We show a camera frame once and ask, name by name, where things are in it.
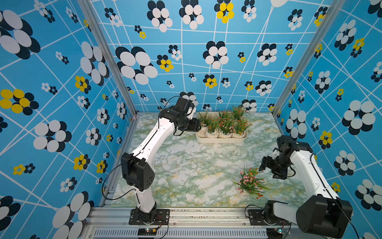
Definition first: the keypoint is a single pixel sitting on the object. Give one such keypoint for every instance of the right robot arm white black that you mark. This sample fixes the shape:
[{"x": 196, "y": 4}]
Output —
[{"x": 323, "y": 213}]

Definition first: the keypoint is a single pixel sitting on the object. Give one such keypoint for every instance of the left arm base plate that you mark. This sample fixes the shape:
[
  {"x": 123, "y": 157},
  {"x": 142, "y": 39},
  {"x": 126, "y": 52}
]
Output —
[{"x": 157, "y": 217}]

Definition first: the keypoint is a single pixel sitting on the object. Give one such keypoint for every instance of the left controller board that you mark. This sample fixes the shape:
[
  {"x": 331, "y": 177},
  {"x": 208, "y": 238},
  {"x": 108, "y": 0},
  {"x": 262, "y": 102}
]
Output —
[{"x": 147, "y": 232}]

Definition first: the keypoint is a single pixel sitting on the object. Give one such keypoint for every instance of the pink potted gypsophila front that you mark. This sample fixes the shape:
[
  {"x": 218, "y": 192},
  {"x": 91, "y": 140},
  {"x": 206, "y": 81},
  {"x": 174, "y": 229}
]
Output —
[{"x": 204, "y": 119}]

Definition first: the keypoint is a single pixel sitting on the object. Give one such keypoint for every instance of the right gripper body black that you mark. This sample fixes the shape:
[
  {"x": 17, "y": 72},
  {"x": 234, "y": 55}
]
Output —
[{"x": 277, "y": 166}]

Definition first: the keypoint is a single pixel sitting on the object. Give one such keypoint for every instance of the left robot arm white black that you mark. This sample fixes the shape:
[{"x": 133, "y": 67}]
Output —
[{"x": 138, "y": 167}]

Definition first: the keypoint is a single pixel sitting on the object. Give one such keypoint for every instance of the red potted gypsophila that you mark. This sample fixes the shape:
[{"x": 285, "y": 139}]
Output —
[
  {"x": 226, "y": 127},
  {"x": 238, "y": 112},
  {"x": 213, "y": 128}
]

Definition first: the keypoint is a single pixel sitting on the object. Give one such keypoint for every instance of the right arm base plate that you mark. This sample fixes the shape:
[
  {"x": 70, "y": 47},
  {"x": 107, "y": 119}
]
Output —
[{"x": 256, "y": 218}]

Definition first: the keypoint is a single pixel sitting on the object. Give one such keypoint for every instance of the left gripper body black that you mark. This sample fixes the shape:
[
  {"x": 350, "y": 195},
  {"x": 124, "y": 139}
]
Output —
[{"x": 192, "y": 125}]

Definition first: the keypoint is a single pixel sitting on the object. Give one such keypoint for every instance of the aluminium front rail frame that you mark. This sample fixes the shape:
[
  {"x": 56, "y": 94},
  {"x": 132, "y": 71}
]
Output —
[{"x": 185, "y": 223}]

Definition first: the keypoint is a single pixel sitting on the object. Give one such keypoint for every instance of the aluminium corner post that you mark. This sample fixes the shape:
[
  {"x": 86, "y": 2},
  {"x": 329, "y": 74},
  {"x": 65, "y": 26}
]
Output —
[
  {"x": 90, "y": 15},
  {"x": 321, "y": 32}
]

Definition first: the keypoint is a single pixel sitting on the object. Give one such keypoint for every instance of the pink potted gypsophila large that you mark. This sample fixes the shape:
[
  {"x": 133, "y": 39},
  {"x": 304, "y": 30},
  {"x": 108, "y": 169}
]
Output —
[{"x": 251, "y": 183}]

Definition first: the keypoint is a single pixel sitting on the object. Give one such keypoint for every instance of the left aluminium corner post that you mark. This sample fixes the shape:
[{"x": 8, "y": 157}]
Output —
[{"x": 90, "y": 15}]

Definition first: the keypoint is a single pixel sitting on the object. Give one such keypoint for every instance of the white plastic storage box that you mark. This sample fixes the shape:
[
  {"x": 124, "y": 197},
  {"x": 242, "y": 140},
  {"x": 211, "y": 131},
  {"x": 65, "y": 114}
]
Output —
[{"x": 215, "y": 115}]

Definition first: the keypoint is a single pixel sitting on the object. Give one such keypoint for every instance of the controller board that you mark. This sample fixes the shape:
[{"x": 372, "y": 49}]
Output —
[
  {"x": 274, "y": 233},
  {"x": 147, "y": 232}
]

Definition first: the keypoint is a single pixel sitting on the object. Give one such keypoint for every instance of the right aluminium corner post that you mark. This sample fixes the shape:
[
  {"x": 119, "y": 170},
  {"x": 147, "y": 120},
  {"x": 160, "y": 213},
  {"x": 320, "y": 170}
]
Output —
[{"x": 321, "y": 32}]

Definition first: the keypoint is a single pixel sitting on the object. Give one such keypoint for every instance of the right controller board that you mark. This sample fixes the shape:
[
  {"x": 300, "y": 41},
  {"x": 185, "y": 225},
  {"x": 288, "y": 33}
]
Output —
[{"x": 274, "y": 233}]

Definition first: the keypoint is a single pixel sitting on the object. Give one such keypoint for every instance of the orange potted gypsophila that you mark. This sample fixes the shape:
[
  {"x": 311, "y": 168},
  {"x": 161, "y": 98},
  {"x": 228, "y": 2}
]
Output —
[{"x": 241, "y": 128}]

